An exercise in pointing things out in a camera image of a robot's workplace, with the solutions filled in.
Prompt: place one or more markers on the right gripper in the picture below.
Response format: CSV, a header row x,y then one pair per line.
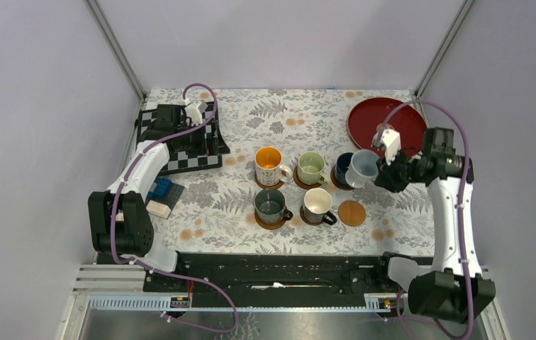
x,y
386,177

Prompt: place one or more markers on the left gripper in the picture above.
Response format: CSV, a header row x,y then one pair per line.
x,y
200,147

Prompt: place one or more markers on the light blue white mug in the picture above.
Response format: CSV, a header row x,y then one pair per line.
x,y
363,168

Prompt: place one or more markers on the dark blue mug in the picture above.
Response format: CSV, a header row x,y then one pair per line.
x,y
341,167

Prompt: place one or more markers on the light wood coaster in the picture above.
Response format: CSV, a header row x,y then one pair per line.
x,y
352,213

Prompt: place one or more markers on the brown ringed coaster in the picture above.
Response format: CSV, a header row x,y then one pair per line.
x,y
336,183
278,185
301,184
266,226

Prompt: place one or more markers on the floral mug orange inside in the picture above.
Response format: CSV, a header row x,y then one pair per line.
x,y
269,167

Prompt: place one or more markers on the pale green mug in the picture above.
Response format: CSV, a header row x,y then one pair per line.
x,y
311,169

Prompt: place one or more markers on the black mug white inside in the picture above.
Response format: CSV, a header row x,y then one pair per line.
x,y
320,202

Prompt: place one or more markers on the dark green mug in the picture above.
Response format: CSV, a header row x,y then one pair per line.
x,y
270,205

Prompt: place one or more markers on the dark walnut coaster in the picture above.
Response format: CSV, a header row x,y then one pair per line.
x,y
310,218

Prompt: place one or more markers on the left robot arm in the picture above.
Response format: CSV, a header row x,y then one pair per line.
x,y
182,135

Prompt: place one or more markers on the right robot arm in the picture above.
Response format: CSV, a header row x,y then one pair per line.
x,y
453,289

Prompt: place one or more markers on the black white chessboard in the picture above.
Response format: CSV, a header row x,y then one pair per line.
x,y
200,150

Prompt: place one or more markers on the toy block assembly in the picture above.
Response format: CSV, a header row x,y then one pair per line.
x,y
163,196

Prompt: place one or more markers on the floral tablecloth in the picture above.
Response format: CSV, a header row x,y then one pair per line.
x,y
216,213

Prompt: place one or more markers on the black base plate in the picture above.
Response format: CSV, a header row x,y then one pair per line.
x,y
267,281

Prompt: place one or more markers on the aluminium frame rail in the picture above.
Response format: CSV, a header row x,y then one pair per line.
x,y
121,287

